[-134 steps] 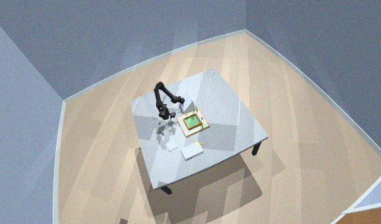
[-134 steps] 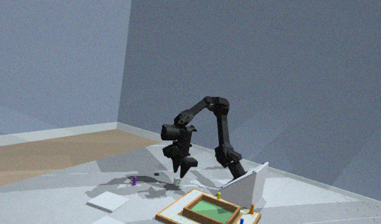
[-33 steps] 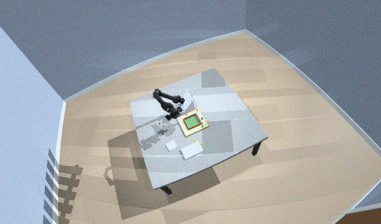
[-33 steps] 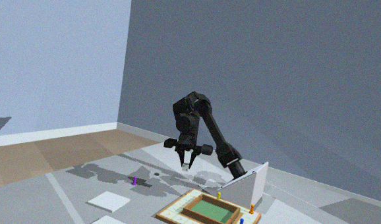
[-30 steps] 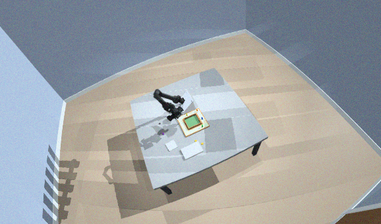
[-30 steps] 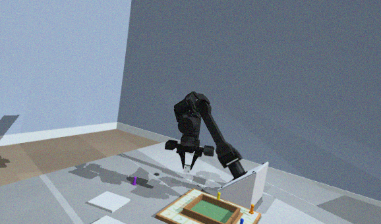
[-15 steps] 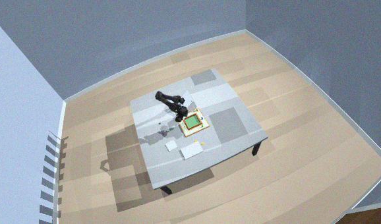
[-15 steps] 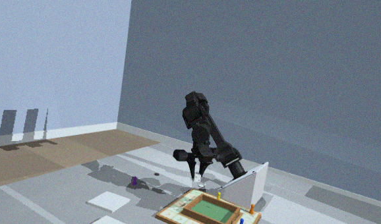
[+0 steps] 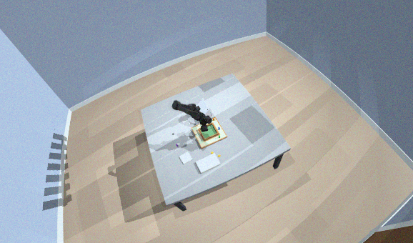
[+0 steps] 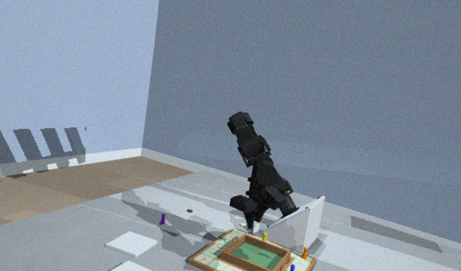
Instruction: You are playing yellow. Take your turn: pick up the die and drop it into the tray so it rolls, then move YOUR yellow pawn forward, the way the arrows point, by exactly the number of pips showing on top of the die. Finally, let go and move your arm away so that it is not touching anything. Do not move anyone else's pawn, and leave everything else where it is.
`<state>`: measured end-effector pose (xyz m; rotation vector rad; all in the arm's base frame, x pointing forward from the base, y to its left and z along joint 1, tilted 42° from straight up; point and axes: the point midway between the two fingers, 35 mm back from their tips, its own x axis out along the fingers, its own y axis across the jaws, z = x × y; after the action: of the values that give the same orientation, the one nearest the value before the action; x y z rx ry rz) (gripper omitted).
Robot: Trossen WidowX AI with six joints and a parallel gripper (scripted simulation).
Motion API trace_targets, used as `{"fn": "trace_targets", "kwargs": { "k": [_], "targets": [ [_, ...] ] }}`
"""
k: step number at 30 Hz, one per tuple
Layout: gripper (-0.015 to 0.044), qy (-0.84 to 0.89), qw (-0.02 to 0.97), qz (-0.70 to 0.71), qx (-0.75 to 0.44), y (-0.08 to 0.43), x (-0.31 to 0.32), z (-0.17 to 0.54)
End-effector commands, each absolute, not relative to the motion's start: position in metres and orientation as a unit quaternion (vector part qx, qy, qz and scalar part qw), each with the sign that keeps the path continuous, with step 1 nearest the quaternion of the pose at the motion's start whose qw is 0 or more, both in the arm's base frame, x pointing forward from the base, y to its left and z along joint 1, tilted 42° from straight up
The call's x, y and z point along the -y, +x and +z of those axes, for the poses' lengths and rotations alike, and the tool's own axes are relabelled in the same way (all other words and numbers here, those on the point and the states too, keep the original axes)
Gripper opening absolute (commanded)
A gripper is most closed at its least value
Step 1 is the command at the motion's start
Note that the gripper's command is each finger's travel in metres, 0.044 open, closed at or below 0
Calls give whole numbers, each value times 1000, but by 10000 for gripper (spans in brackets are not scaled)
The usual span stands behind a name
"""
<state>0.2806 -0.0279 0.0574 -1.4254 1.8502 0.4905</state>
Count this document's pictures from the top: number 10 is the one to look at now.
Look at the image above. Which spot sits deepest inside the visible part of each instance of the white die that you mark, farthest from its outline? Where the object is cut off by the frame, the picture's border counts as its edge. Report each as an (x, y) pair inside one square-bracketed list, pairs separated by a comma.
[(254, 227)]

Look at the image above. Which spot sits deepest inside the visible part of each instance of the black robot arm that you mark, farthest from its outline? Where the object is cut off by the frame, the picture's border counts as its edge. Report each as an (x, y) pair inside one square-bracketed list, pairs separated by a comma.
[(250, 145)]

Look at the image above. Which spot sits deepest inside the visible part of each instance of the orange pawn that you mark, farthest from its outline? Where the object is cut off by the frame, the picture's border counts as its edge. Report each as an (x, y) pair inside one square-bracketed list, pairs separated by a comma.
[(305, 252)]

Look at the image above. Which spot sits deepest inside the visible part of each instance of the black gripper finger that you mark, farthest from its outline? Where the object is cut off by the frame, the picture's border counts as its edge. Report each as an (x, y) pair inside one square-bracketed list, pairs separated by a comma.
[(250, 218), (263, 209)]

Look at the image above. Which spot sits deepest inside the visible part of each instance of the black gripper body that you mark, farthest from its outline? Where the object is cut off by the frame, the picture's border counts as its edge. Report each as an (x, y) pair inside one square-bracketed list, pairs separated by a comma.
[(244, 204)]

